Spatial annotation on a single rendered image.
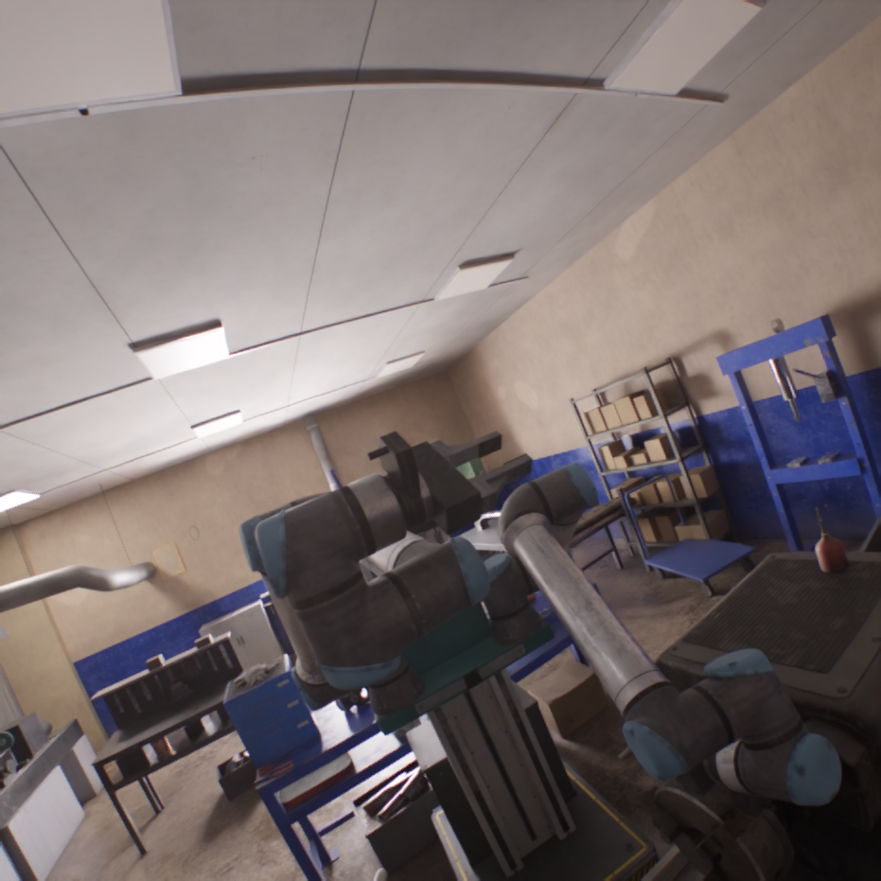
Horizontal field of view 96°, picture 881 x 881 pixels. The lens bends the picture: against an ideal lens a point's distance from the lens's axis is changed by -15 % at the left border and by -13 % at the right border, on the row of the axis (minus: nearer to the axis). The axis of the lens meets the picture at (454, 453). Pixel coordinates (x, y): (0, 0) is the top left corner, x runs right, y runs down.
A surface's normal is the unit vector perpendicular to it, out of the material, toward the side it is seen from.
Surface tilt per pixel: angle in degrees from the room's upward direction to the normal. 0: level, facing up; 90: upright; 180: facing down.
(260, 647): 90
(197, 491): 90
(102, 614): 90
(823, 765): 73
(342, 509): 65
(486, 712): 90
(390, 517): 101
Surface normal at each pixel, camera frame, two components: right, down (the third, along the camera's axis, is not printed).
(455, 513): 0.54, 0.49
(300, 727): 0.38, -0.15
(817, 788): 0.25, -0.42
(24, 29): 0.39, 0.92
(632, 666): -0.25, -0.82
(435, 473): -0.04, -0.79
